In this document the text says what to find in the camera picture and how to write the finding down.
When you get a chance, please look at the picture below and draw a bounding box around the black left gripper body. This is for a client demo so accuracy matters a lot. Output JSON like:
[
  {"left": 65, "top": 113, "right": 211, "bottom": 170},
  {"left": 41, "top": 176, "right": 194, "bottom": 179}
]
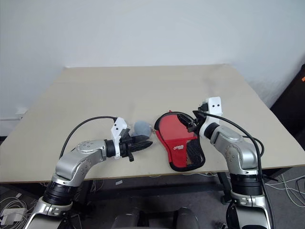
[{"left": 118, "top": 133, "right": 135, "bottom": 163}]

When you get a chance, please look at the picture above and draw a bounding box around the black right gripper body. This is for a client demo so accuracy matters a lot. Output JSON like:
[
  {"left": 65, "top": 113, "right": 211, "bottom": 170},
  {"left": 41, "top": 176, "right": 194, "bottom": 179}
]
[{"left": 190, "top": 110, "right": 206, "bottom": 133}]

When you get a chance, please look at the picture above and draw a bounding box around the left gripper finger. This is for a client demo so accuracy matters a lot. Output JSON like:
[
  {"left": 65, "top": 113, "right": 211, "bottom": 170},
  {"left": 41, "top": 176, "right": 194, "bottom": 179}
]
[
  {"left": 132, "top": 135, "right": 150, "bottom": 144},
  {"left": 133, "top": 141, "right": 154, "bottom": 151}
]

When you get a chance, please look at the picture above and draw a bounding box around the grey foam ball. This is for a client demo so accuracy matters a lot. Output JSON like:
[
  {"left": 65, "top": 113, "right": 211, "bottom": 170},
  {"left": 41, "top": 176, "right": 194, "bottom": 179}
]
[{"left": 132, "top": 120, "right": 153, "bottom": 139}]

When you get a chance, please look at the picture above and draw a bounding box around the red black paddle case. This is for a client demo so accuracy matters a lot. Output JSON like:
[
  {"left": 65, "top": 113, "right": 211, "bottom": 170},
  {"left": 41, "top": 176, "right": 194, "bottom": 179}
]
[{"left": 154, "top": 110, "right": 206, "bottom": 172}]

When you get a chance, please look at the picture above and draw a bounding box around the dark rounded shape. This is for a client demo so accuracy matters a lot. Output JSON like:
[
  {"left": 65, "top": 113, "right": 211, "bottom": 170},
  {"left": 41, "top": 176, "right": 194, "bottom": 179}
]
[
  {"left": 175, "top": 207, "right": 200, "bottom": 229},
  {"left": 113, "top": 207, "right": 142, "bottom": 229}
]

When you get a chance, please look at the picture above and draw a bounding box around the black cabinet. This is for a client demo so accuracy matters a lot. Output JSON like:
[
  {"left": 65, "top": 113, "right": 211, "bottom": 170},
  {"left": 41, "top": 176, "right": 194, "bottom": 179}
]
[{"left": 269, "top": 63, "right": 305, "bottom": 153}]

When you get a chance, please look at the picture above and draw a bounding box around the white power adapter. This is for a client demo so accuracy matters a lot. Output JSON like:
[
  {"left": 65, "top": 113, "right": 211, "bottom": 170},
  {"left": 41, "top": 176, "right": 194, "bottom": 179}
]
[{"left": 0, "top": 208, "right": 26, "bottom": 224}]

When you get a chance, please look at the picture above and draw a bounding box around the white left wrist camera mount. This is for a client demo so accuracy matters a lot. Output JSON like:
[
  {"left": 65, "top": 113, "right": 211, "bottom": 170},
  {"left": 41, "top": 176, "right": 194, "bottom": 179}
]
[{"left": 111, "top": 117, "right": 132, "bottom": 160}]

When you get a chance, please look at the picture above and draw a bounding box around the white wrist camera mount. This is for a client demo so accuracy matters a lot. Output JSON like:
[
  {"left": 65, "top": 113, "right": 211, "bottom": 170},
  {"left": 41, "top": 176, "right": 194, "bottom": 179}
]
[
  {"left": 199, "top": 96, "right": 224, "bottom": 139},
  {"left": 111, "top": 117, "right": 132, "bottom": 160}
]

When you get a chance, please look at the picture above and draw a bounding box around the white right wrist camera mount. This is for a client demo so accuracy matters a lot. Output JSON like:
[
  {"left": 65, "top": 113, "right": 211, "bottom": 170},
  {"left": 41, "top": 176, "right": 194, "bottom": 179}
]
[{"left": 199, "top": 96, "right": 224, "bottom": 139}]

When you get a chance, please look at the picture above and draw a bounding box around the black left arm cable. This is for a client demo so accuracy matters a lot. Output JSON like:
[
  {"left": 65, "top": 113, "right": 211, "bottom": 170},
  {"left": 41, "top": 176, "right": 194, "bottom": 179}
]
[{"left": 59, "top": 115, "right": 119, "bottom": 158}]

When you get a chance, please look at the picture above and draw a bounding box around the black metal table frame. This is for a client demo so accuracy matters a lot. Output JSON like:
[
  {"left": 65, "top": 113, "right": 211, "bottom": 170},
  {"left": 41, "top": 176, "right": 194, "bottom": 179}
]
[{"left": 77, "top": 171, "right": 234, "bottom": 210}]

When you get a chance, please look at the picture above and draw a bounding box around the white wall socket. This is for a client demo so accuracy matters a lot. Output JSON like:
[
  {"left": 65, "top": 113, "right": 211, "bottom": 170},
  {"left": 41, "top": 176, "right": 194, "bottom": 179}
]
[{"left": 16, "top": 108, "right": 28, "bottom": 120}]

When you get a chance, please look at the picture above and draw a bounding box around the white floor cable bundle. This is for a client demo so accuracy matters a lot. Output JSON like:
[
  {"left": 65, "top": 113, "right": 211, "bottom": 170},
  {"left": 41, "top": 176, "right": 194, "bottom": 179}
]
[
  {"left": 0, "top": 186, "right": 46, "bottom": 229},
  {"left": 268, "top": 171, "right": 305, "bottom": 209}
]

